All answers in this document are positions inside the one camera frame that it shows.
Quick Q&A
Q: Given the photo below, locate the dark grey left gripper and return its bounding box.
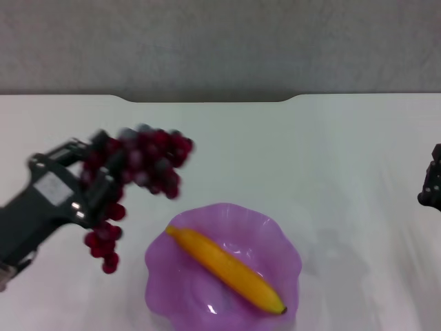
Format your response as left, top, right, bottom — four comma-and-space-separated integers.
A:
0, 130, 115, 274

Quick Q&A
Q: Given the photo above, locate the dark red grape bunch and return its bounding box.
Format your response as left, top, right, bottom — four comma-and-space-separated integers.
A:
81, 123, 194, 276

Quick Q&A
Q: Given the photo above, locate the yellow banana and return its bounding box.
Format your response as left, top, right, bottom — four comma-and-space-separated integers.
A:
165, 225, 288, 315

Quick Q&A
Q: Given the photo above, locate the purple wavy plastic bowl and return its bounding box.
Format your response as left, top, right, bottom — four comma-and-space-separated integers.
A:
144, 202, 303, 331

